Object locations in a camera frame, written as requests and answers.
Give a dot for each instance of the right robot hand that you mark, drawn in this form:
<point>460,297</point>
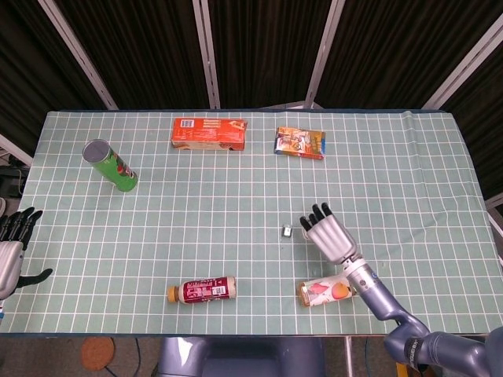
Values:
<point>332,237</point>

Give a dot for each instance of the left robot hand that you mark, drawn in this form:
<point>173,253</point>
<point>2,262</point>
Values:
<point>9,263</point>

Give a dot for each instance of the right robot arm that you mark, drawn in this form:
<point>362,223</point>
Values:
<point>393,306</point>

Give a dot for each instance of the green grid-patterned table mat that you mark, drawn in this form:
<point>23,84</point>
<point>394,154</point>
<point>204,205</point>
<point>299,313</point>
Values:
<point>220,204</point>

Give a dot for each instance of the small silver clip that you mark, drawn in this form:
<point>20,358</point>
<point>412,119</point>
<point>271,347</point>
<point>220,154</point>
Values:
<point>287,230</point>

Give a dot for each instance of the fruit label juice bottle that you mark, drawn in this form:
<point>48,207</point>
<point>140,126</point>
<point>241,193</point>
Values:
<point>326,292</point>

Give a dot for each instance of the colourful printed snack box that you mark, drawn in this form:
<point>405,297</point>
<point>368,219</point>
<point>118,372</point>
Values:
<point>300,143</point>

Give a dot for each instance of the white table leg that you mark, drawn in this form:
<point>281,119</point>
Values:
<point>348,355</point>

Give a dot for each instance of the round cork disc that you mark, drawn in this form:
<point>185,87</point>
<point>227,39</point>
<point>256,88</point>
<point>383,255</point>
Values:
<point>98,352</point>

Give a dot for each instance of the red label coffee bottle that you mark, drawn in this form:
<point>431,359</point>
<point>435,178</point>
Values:
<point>204,290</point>

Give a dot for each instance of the green chips can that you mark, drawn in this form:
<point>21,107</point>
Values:
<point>116,169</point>

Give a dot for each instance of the orange cardboard snack box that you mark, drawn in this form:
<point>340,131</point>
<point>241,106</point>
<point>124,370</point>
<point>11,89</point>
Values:
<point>208,135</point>

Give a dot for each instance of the dark pleated screen panel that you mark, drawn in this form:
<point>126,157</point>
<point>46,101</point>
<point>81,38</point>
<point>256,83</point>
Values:
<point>267,51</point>
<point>27,70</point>
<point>401,47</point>
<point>145,55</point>

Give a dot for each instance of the white screen frame post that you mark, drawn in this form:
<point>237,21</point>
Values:
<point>207,55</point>
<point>15,149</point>
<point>78,55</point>
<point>463,66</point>
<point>496,216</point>
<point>324,55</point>

